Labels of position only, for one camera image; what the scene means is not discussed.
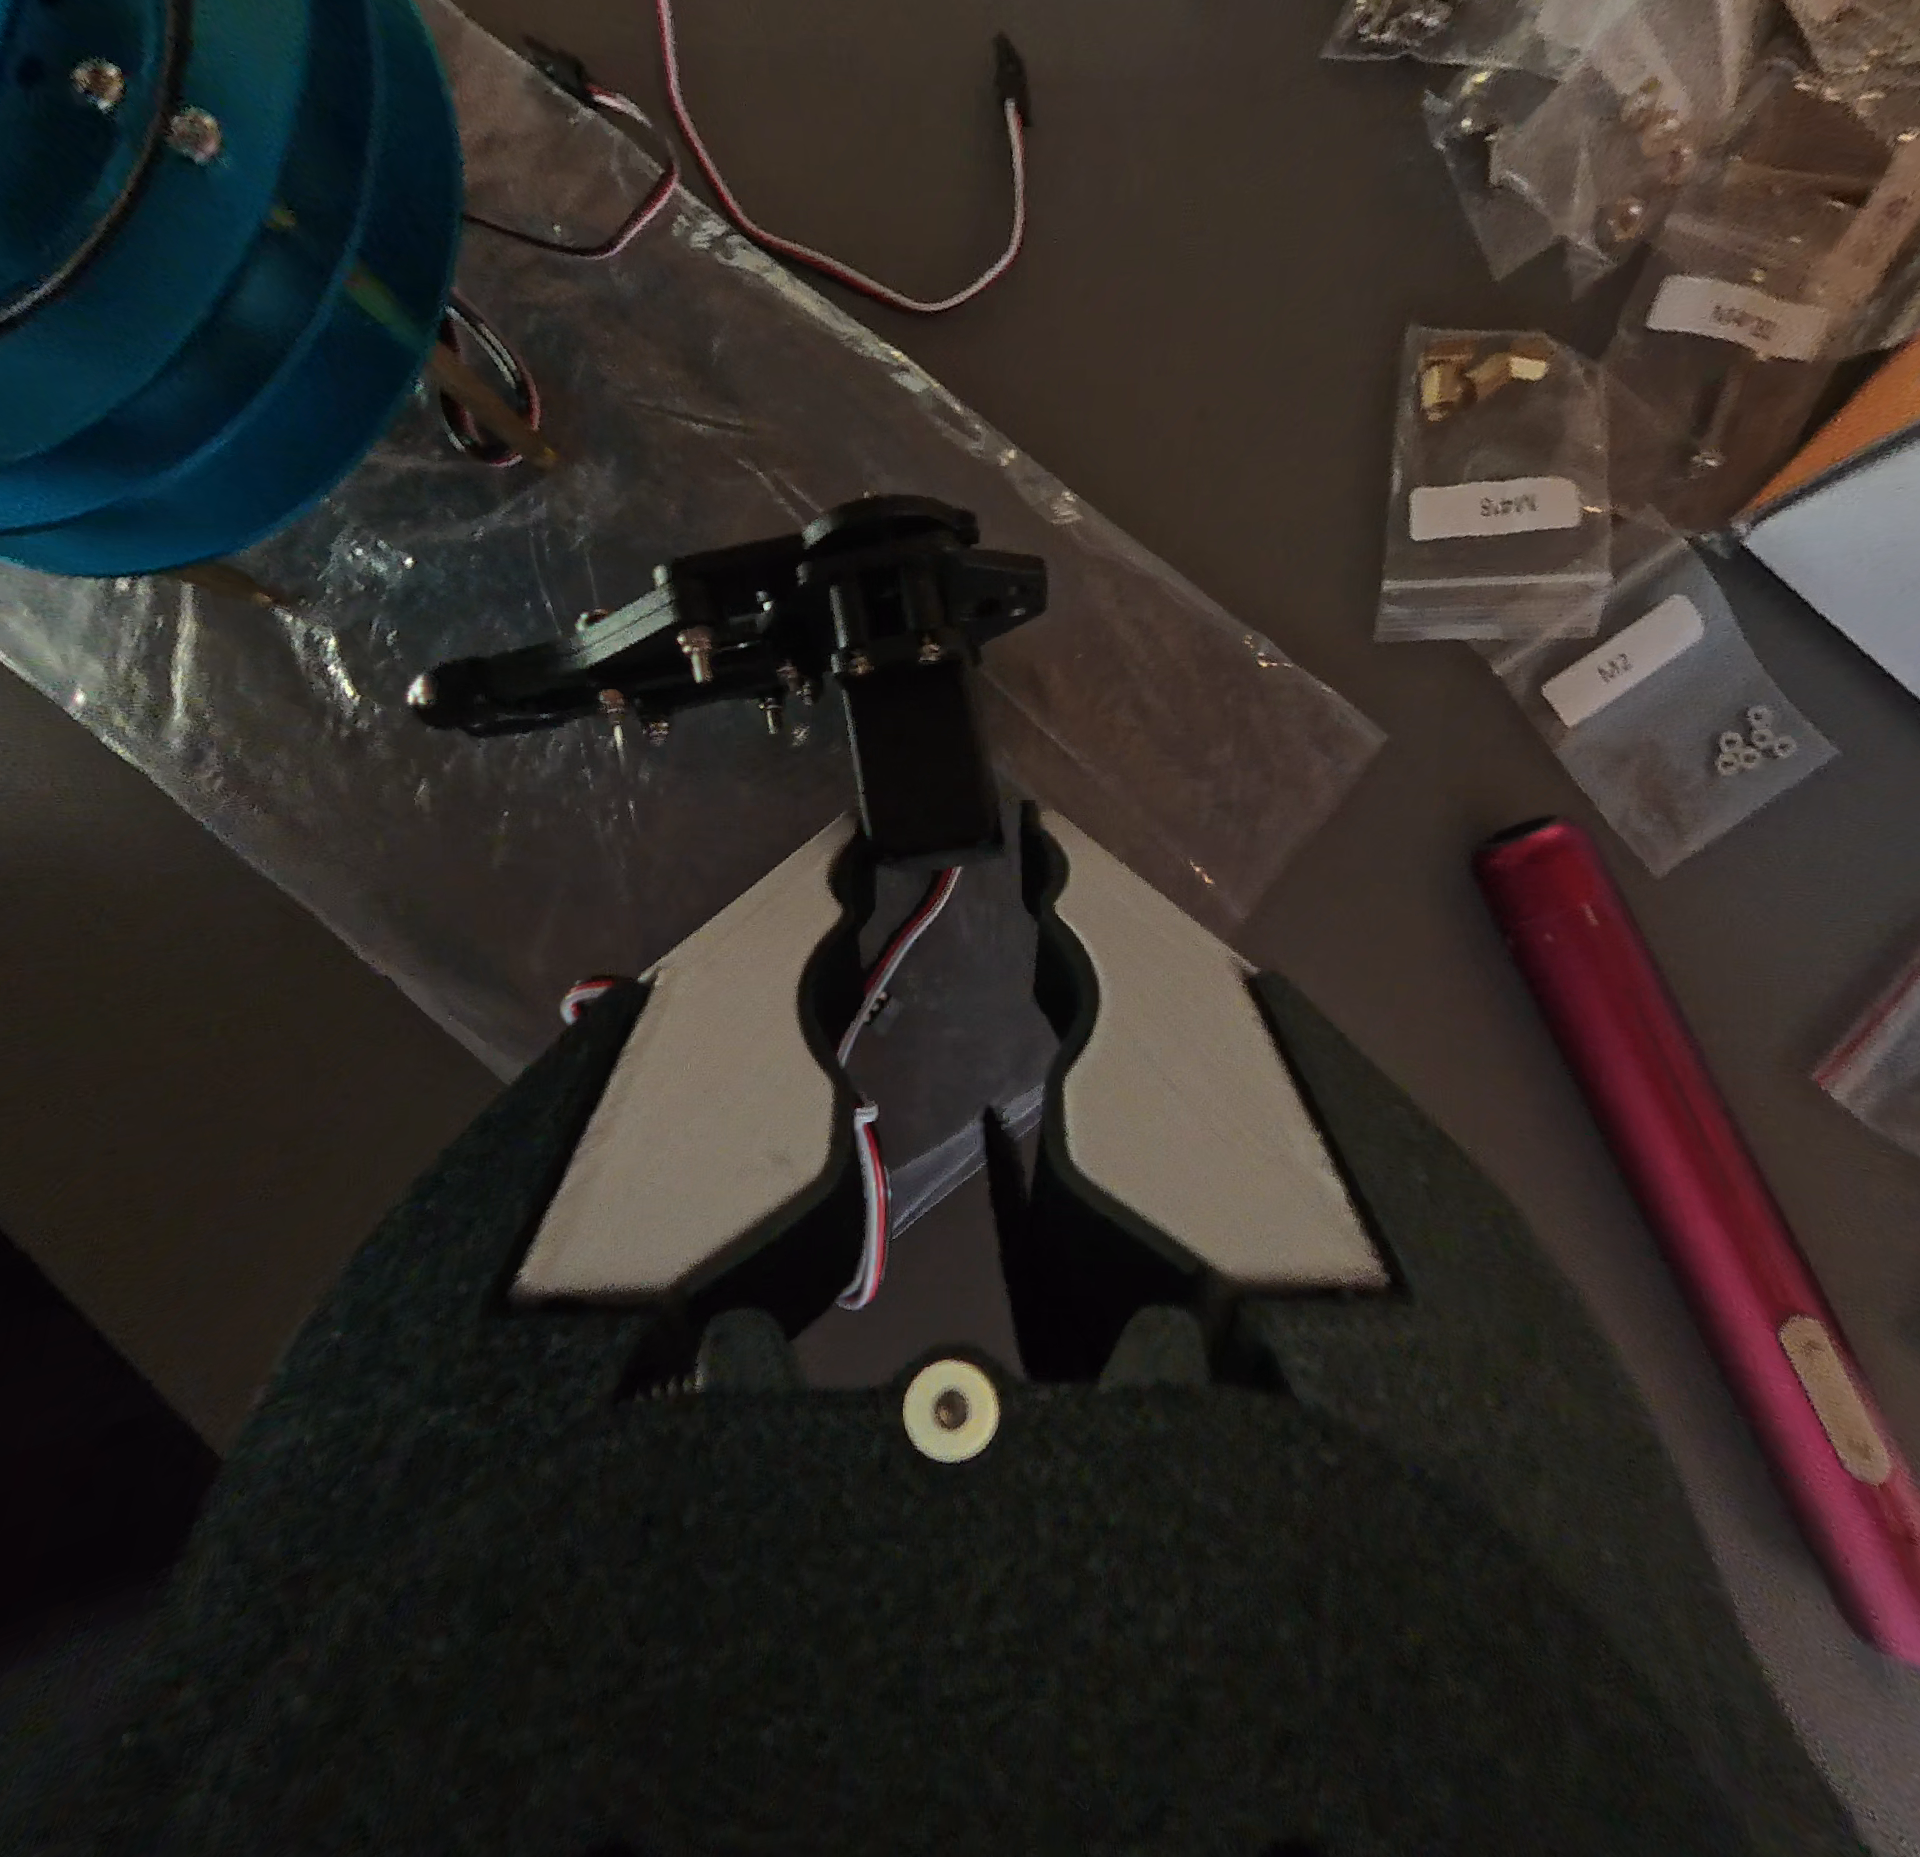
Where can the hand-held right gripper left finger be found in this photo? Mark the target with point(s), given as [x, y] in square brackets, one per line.
[691, 1138]

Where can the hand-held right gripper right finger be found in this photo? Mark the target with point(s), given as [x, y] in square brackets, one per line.
[1216, 1138]

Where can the black toy claw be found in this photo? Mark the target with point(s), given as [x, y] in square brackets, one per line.
[916, 748]

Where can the orange white cardboard box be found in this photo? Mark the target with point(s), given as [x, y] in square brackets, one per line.
[1862, 566]

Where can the blue toy robot arm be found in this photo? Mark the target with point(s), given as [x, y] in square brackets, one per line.
[227, 389]

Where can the grey desk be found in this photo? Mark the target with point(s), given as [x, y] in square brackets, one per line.
[1275, 162]

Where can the red screwdriver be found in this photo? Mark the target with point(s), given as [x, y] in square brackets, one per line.
[1680, 1213]

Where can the pile of small screw bags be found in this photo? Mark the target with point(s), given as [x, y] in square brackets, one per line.
[1502, 539]

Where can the zip bag with red seal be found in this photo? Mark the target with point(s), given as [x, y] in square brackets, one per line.
[1883, 1055]

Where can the clear plastic bag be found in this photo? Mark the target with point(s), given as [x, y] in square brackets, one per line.
[675, 433]

